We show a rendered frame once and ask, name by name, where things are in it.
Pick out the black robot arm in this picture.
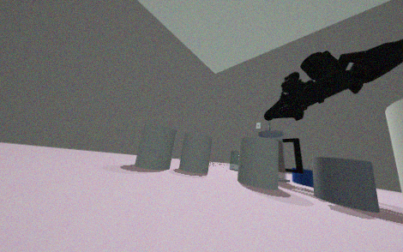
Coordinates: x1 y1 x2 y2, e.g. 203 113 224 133
300 39 403 97

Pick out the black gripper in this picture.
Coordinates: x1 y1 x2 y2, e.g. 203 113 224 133
265 79 330 121

